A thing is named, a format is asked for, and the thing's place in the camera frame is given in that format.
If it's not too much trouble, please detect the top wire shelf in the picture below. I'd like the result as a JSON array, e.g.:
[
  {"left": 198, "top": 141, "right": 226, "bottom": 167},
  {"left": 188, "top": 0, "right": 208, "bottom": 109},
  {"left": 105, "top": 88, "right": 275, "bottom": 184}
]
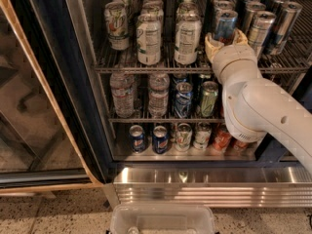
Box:
[{"left": 95, "top": 0, "right": 312, "bottom": 74}]

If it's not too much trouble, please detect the blue pepsi can middle shelf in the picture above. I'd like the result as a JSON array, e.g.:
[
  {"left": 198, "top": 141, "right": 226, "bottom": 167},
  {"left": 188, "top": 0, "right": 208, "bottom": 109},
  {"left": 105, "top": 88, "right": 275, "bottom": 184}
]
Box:
[{"left": 174, "top": 82, "right": 193, "bottom": 119}]

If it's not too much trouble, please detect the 7up can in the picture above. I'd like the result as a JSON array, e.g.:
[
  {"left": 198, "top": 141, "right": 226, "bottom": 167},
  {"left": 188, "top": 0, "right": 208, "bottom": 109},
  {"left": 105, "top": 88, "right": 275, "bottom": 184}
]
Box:
[
  {"left": 193, "top": 122, "right": 212, "bottom": 150},
  {"left": 104, "top": 1, "right": 129, "bottom": 51},
  {"left": 175, "top": 123, "right": 192, "bottom": 151}
]

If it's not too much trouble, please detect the glass fridge door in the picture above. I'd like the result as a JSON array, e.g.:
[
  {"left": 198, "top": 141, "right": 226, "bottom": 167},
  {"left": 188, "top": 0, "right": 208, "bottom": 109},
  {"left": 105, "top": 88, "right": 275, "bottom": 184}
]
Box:
[{"left": 0, "top": 0, "right": 107, "bottom": 194}]

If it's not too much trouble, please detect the blue silver redbull can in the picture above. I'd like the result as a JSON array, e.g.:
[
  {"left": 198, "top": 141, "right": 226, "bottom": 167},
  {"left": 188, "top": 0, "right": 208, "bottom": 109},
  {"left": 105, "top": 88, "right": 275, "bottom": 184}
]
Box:
[{"left": 213, "top": 10, "right": 238, "bottom": 45}]

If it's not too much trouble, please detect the white can nutrition label left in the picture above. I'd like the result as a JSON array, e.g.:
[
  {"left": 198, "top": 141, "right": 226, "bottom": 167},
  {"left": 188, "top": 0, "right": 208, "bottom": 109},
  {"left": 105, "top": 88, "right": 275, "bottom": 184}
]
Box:
[{"left": 136, "top": 14, "right": 161, "bottom": 65}]

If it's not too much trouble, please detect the left pepsi can bottom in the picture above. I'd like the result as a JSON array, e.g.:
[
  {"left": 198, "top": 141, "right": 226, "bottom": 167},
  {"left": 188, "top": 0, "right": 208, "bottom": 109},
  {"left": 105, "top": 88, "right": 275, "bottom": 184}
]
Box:
[{"left": 129, "top": 125, "right": 145, "bottom": 153}]

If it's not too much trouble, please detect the left water bottle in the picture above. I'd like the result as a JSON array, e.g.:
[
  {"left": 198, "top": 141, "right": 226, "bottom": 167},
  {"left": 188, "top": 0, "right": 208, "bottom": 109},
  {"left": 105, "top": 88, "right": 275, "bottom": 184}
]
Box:
[{"left": 110, "top": 73, "right": 135, "bottom": 118}]

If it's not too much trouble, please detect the silver sugarfree redbull can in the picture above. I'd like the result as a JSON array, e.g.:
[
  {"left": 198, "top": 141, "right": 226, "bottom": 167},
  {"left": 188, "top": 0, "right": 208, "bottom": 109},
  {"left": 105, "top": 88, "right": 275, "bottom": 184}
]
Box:
[{"left": 248, "top": 11, "right": 276, "bottom": 59}]

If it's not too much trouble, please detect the far right silver can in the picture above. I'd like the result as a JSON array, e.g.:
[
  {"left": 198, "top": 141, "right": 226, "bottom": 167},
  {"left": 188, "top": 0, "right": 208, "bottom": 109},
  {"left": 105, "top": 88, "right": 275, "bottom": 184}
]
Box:
[{"left": 264, "top": 1, "right": 303, "bottom": 56}]

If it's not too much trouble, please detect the water bottle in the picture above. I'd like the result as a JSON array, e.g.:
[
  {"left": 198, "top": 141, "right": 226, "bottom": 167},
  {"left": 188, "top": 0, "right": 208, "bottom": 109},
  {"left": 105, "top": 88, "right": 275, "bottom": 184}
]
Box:
[
  {"left": 148, "top": 73, "right": 170, "bottom": 118},
  {"left": 110, "top": 73, "right": 135, "bottom": 118}
]

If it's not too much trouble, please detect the front left 7up can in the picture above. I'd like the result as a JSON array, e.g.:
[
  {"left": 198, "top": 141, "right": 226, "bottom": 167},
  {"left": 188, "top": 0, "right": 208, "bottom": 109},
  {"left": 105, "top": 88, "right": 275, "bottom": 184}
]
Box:
[{"left": 104, "top": 1, "right": 129, "bottom": 51}]

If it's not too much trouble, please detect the clear plastic bin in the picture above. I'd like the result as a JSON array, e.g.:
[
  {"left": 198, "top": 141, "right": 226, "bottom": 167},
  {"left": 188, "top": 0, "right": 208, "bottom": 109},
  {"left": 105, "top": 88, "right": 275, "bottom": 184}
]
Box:
[{"left": 109, "top": 203, "right": 215, "bottom": 234}]

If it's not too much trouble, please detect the white can nutrition label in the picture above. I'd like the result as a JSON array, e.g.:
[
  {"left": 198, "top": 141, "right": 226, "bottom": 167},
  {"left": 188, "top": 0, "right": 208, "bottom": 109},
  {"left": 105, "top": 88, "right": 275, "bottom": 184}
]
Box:
[
  {"left": 175, "top": 14, "right": 202, "bottom": 65},
  {"left": 136, "top": 14, "right": 161, "bottom": 65}
]

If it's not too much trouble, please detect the right water bottle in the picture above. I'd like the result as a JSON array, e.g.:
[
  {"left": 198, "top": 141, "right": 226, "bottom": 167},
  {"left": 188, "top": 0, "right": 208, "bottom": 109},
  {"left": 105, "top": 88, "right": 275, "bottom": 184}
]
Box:
[{"left": 148, "top": 73, "right": 170, "bottom": 118}]

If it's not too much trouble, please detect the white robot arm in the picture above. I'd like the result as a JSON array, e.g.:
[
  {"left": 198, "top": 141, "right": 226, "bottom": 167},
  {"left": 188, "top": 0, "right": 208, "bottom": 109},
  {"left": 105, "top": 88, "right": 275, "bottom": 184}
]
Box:
[{"left": 205, "top": 29, "right": 312, "bottom": 173}]

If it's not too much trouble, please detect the left coca-cola can bottom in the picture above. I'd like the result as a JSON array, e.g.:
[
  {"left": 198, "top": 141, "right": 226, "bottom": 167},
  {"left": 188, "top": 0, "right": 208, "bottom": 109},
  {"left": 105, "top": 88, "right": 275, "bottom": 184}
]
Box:
[{"left": 213, "top": 124, "right": 232, "bottom": 152}]

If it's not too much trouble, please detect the left 7up can bottom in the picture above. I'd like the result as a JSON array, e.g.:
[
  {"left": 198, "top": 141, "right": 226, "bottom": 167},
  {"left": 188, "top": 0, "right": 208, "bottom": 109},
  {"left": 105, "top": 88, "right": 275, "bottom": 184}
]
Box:
[{"left": 175, "top": 123, "right": 192, "bottom": 151}]

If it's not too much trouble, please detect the middle wire shelf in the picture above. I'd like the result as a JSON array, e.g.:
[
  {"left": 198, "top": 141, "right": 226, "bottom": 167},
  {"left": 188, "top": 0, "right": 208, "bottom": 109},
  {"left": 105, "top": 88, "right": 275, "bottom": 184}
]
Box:
[{"left": 108, "top": 110, "right": 224, "bottom": 124}]

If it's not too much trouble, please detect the white can nutrition label right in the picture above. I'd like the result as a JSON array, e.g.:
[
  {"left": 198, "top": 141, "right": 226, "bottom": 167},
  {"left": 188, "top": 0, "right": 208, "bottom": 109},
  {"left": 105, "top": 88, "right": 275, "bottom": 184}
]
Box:
[{"left": 175, "top": 14, "right": 202, "bottom": 65}]

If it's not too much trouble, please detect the wire shelf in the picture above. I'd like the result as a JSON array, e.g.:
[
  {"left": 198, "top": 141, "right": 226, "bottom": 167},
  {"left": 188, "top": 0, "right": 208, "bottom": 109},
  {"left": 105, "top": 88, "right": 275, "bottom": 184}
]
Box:
[
  {"left": 95, "top": 0, "right": 312, "bottom": 74},
  {"left": 108, "top": 110, "right": 224, "bottom": 124}
]

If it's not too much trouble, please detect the right 7up can bottom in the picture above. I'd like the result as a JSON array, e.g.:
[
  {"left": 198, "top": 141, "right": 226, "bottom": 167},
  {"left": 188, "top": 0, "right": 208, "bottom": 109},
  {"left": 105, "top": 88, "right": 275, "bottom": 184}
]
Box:
[{"left": 193, "top": 122, "right": 212, "bottom": 150}]

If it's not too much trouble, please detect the right pepsi can bottom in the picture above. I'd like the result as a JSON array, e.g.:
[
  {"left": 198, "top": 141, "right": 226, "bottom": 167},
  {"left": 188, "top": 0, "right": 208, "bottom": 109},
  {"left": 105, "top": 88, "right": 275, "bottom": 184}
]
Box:
[{"left": 152, "top": 126, "right": 169, "bottom": 154}]

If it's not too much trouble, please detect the right coca-cola can bottom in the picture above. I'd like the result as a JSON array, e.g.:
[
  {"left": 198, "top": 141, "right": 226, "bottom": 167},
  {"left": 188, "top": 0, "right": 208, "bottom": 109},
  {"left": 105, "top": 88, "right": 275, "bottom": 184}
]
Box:
[{"left": 232, "top": 139, "right": 249, "bottom": 153}]

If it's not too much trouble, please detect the green can middle shelf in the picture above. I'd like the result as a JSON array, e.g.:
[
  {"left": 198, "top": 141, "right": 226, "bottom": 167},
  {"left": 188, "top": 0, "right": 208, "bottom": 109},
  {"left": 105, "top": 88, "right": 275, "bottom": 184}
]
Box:
[{"left": 200, "top": 81, "right": 218, "bottom": 118}]

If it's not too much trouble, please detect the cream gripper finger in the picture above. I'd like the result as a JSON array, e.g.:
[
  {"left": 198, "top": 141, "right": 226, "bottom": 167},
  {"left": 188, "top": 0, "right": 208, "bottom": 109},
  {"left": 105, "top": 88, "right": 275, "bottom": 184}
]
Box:
[
  {"left": 233, "top": 28, "right": 248, "bottom": 45},
  {"left": 205, "top": 33, "right": 224, "bottom": 62}
]

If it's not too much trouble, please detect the steel fridge base grille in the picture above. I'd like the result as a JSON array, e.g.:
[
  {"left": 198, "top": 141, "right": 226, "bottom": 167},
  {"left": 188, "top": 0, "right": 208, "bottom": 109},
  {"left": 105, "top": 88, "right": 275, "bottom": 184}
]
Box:
[{"left": 103, "top": 167, "right": 312, "bottom": 208}]

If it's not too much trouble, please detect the pepsi can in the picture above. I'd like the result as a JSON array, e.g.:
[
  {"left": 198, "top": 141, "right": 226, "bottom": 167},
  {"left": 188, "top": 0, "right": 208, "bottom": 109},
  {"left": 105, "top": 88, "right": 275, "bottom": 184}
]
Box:
[
  {"left": 152, "top": 126, "right": 169, "bottom": 154},
  {"left": 129, "top": 125, "right": 145, "bottom": 153}
]

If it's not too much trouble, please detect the coca-cola can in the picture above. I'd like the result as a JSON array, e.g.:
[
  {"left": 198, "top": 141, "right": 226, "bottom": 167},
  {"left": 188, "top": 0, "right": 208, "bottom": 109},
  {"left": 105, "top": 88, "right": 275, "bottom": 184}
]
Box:
[
  {"left": 213, "top": 124, "right": 232, "bottom": 152},
  {"left": 232, "top": 139, "right": 249, "bottom": 153}
]

